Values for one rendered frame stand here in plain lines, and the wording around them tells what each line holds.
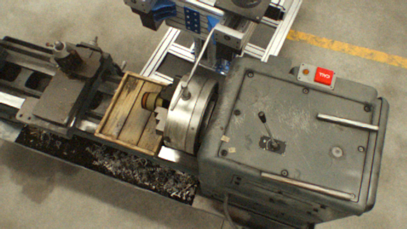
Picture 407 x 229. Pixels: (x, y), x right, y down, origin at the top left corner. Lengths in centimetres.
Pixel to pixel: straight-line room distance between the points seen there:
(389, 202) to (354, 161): 147
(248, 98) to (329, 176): 38
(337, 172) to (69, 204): 187
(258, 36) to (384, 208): 152
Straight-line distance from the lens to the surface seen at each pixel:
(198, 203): 177
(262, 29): 267
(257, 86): 119
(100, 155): 191
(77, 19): 319
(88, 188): 248
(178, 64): 247
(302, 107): 119
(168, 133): 122
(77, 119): 163
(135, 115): 157
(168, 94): 131
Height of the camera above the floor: 230
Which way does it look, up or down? 67 degrees down
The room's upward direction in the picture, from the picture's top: 3 degrees counter-clockwise
